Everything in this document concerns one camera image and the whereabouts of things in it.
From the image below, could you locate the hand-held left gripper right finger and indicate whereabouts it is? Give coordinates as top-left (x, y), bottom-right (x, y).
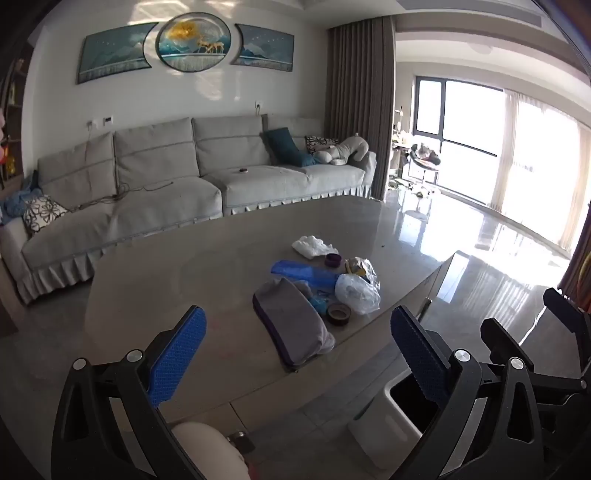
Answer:
top-left (390, 306), bottom-right (555, 480)

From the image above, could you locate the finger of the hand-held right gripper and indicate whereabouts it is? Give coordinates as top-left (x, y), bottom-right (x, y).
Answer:
top-left (480, 318), bottom-right (589, 398)
top-left (543, 287), bottom-right (591, 367)

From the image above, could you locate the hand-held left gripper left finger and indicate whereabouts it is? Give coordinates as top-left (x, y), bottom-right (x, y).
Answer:
top-left (51, 305), bottom-right (208, 480)

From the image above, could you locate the white trash bin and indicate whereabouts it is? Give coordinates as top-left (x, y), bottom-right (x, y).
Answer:
top-left (347, 369), bottom-right (444, 450)

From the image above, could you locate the black tape roll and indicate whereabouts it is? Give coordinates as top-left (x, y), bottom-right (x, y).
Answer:
top-left (326, 303), bottom-right (354, 326)

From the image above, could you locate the blue plastic bag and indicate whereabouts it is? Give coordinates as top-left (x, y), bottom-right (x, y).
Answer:
top-left (308, 290), bottom-right (335, 315)
top-left (270, 260), bottom-right (342, 292)

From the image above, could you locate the dark side curtain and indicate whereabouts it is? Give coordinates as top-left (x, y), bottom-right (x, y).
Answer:
top-left (558, 231), bottom-right (591, 296)

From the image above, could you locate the clear crumpled plastic bag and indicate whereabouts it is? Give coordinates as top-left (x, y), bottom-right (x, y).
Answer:
top-left (335, 273), bottom-right (382, 315)

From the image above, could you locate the person's leg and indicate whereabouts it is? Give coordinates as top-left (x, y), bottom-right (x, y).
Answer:
top-left (172, 421), bottom-right (252, 480)

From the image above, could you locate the grey oval table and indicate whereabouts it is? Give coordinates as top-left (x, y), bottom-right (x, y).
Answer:
top-left (84, 195), bottom-right (458, 418)

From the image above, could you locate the clear printed plastic bag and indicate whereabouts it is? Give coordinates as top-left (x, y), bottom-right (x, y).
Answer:
top-left (344, 257), bottom-right (380, 287)

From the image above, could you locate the grey fabric pouch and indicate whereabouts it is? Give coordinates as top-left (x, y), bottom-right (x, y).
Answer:
top-left (252, 277), bottom-right (336, 372)

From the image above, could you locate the white sheer curtain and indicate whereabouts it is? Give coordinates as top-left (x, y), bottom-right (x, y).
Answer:
top-left (489, 88), bottom-right (591, 252)

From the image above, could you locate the white crumpled tissue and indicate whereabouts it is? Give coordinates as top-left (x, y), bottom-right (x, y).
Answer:
top-left (292, 235), bottom-right (340, 259)

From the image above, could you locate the grey fabric sofa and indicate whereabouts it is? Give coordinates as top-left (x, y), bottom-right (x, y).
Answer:
top-left (0, 113), bottom-right (377, 305)

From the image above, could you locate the flower patterned pillow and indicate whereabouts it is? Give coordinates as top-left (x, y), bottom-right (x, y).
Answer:
top-left (22, 194), bottom-right (70, 237)
top-left (305, 135), bottom-right (340, 153)

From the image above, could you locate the cluttered chair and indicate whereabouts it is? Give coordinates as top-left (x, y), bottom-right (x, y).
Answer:
top-left (409, 143), bottom-right (444, 195)

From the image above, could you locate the dark framed window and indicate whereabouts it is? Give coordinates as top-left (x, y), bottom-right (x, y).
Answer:
top-left (413, 76), bottom-right (506, 206)

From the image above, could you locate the white desk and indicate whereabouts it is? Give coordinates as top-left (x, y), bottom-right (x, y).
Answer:
top-left (390, 106), bottom-right (411, 185)

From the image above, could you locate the white plush toy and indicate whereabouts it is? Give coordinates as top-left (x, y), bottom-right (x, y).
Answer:
top-left (314, 135), bottom-right (370, 166)

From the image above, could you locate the blue cloth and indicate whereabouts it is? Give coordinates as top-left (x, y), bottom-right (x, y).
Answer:
top-left (0, 173), bottom-right (40, 222)

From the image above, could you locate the large teal pillow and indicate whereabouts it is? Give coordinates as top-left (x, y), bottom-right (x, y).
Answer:
top-left (263, 128), bottom-right (301, 164)

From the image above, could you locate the brown curtain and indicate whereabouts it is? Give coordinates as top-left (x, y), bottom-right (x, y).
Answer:
top-left (323, 16), bottom-right (397, 201)

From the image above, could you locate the wooden shelf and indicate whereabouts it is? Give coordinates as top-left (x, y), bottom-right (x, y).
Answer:
top-left (0, 46), bottom-right (33, 195)

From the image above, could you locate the black cable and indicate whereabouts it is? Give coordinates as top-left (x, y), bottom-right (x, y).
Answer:
top-left (92, 182), bottom-right (174, 204)

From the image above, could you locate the teal curved wall art panel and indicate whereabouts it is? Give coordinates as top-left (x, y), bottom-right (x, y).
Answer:
top-left (76, 22), bottom-right (159, 85)
top-left (229, 24), bottom-right (296, 73)

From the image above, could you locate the round deer wall art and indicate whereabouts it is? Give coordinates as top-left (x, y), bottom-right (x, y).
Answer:
top-left (156, 11), bottom-right (234, 73)

